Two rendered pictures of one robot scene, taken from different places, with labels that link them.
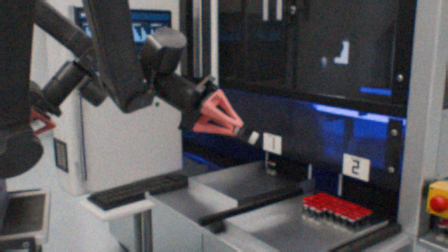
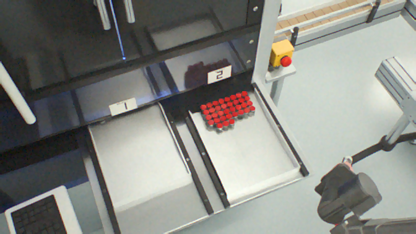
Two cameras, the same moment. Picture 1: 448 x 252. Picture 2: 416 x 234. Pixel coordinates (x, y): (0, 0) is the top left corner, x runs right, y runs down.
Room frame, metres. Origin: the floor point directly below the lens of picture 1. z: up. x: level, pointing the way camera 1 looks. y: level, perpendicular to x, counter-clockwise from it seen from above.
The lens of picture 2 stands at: (0.99, 0.52, 2.22)
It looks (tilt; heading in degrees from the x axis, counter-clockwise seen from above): 58 degrees down; 283
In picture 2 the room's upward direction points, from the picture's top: 2 degrees clockwise
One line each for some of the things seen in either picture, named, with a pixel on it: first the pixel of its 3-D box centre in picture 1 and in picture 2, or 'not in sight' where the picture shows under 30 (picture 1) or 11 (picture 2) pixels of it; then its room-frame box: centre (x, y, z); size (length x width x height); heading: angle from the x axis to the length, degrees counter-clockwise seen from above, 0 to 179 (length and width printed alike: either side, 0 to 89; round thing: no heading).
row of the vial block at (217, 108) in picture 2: (338, 211); (226, 108); (1.12, -0.33, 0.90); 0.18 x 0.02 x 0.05; 36
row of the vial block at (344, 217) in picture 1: (327, 215); (231, 118); (1.10, -0.29, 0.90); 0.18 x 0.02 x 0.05; 36
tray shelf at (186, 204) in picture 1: (271, 211); (191, 150); (1.20, -0.15, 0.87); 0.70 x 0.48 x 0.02; 37
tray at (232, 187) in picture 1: (251, 182); (137, 147); (1.38, -0.10, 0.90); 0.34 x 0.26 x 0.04; 127
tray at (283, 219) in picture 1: (305, 226); (241, 140); (1.04, -0.22, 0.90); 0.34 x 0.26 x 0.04; 126
